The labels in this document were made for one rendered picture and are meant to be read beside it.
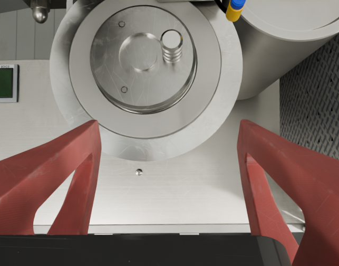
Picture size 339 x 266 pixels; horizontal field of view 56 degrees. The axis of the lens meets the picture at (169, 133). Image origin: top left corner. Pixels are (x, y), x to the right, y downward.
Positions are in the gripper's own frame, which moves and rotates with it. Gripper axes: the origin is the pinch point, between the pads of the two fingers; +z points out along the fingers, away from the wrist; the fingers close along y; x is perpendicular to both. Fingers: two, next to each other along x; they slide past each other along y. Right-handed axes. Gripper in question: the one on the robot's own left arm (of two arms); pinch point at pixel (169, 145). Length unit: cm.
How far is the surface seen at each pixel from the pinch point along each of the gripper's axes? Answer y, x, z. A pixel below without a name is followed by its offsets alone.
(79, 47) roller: 6.7, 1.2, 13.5
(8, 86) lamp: 29, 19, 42
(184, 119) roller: -1.1, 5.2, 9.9
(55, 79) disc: 8.7, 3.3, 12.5
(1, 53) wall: 152, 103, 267
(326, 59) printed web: -16.2, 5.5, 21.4
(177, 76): -0.6, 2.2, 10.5
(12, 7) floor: 137, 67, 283
